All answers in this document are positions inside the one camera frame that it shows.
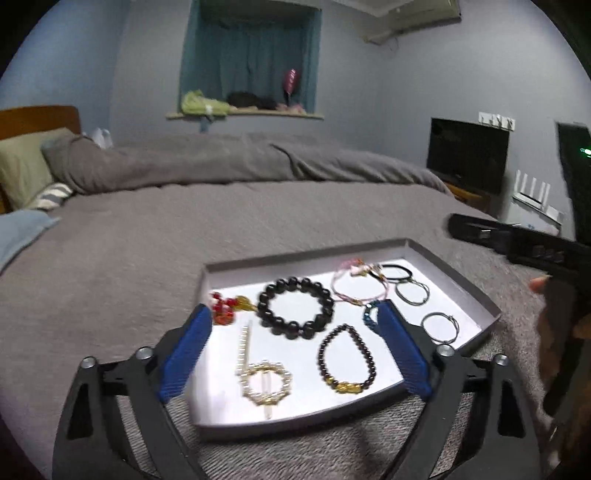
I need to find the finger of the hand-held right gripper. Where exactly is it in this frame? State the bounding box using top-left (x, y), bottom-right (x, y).
top-left (448, 213), bottom-right (514, 256)

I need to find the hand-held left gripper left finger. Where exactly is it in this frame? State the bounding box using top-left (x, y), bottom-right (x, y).
top-left (53, 304), bottom-right (214, 480)

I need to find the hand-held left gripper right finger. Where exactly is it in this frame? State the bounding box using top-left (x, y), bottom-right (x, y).
top-left (376, 299), bottom-right (542, 480)

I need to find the thin grey hoop bracelet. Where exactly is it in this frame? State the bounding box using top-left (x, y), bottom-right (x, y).
top-left (420, 312), bottom-right (462, 345)
top-left (396, 279), bottom-right (431, 306)

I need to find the blue bead bracelet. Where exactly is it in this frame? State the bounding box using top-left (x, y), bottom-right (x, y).
top-left (362, 300), bottom-right (387, 334)

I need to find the red bead bracelet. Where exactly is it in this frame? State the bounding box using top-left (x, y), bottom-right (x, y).
top-left (209, 291), bottom-right (260, 328)

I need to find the small dark bead bracelet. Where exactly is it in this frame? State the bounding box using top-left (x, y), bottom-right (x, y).
top-left (317, 323), bottom-right (378, 396)

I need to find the black hair tie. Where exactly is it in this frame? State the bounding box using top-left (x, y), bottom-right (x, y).
top-left (378, 263), bottom-right (416, 284)

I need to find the pink cord charm bracelet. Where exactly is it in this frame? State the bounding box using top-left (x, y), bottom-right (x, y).
top-left (331, 258), bottom-right (393, 306)

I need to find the grey shallow cardboard box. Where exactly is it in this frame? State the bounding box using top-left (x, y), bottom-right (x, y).
top-left (188, 237), bottom-right (503, 442)

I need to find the large dark bead bracelet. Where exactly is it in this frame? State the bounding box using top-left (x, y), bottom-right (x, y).
top-left (257, 275), bottom-right (335, 340)

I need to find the person's right hand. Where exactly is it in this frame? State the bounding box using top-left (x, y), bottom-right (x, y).
top-left (529, 274), bottom-right (570, 386)

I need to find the wooden monitor stand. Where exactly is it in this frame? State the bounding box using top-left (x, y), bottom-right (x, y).
top-left (442, 177), bottom-right (491, 214)

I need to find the white box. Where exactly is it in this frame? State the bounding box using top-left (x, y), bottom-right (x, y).
top-left (510, 203), bottom-right (564, 234)

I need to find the white router with antennas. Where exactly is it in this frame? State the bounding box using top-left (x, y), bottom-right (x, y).
top-left (511, 169), bottom-right (565, 226)

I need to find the black flat screen monitor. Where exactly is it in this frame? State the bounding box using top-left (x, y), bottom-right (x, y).
top-left (425, 116), bottom-right (510, 196)

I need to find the light blue cloth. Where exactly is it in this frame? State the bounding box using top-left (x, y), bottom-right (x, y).
top-left (0, 209), bottom-right (61, 273)

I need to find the striped pillow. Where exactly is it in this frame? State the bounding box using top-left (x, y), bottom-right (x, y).
top-left (30, 182), bottom-right (75, 211)

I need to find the white air conditioner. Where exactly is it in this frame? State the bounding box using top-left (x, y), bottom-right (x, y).
top-left (323, 0), bottom-right (463, 44)

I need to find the white plastic bag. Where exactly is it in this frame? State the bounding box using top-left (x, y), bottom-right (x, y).
top-left (87, 127), bottom-right (112, 150)

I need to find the wooden windowsill board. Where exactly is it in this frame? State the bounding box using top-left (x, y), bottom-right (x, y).
top-left (165, 109), bottom-right (326, 122)

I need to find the olive pillow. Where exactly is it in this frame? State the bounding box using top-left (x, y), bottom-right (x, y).
top-left (0, 127), bottom-right (77, 211)

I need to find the green cloth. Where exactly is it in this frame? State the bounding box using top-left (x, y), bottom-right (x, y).
top-left (180, 89), bottom-right (230, 116)

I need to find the black cloth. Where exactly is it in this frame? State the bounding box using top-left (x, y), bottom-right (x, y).
top-left (226, 91), bottom-right (278, 111)

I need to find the wooden headboard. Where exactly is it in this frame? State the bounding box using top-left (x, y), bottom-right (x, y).
top-left (0, 106), bottom-right (82, 216)

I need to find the teal curtain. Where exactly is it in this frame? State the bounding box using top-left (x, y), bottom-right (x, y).
top-left (180, 0), bottom-right (323, 114)

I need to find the white wall hook rack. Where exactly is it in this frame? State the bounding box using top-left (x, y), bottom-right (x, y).
top-left (477, 111), bottom-right (517, 131)

